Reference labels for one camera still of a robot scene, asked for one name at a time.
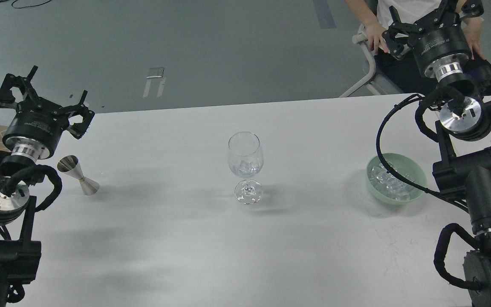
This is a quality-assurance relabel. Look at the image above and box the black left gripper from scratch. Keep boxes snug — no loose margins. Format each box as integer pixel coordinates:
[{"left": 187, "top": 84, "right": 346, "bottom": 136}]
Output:
[{"left": 0, "top": 65, "right": 95, "bottom": 160}]

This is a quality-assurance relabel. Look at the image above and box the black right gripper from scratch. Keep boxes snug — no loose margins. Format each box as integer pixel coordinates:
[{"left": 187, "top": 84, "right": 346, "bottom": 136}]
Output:
[{"left": 382, "top": 0, "right": 485, "bottom": 78}]

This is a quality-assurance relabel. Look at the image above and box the steel cocktail jigger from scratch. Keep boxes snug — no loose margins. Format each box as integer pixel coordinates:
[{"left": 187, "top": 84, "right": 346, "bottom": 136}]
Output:
[{"left": 57, "top": 155, "right": 100, "bottom": 196}]

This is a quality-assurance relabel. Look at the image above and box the clear ice cube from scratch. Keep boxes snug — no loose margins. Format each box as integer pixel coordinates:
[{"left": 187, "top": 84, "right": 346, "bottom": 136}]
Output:
[{"left": 236, "top": 157, "right": 260, "bottom": 174}]

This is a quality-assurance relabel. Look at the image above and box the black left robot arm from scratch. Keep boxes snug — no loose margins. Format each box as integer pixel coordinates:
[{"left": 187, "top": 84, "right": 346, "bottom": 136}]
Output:
[{"left": 0, "top": 66, "right": 94, "bottom": 307}]

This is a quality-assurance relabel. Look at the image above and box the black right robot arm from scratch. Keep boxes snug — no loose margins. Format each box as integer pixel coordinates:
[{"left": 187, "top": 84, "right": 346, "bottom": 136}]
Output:
[{"left": 383, "top": 0, "right": 491, "bottom": 307}]

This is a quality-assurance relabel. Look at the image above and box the clear ice cubes pile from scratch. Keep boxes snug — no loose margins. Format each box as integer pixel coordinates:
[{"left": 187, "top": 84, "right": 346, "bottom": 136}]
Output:
[{"left": 367, "top": 163, "right": 416, "bottom": 202}]

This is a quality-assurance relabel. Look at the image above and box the clear wine glass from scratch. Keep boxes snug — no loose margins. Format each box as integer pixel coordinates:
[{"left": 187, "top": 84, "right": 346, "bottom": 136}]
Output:
[{"left": 227, "top": 131, "right": 264, "bottom": 205}]

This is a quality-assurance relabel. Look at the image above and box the person in white shirt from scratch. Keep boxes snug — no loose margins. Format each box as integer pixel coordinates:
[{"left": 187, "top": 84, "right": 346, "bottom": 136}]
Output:
[{"left": 344, "top": 0, "right": 491, "bottom": 98}]

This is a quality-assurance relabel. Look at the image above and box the white office chair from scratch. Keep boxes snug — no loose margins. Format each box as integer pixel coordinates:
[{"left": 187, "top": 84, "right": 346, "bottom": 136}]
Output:
[{"left": 339, "top": 24, "right": 403, "bottom": 98}]

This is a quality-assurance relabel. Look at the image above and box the green bowl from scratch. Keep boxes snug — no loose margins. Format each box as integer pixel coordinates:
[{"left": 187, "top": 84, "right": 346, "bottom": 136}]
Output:
[{"left": 366, "top": 153, "right": 427, "bottom": 206}]

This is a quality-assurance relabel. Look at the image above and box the black floor cable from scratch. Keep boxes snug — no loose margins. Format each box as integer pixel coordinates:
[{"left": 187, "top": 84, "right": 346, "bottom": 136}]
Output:
[{"left": 0, "top": 0, "right": 53, "bottom": 17}]

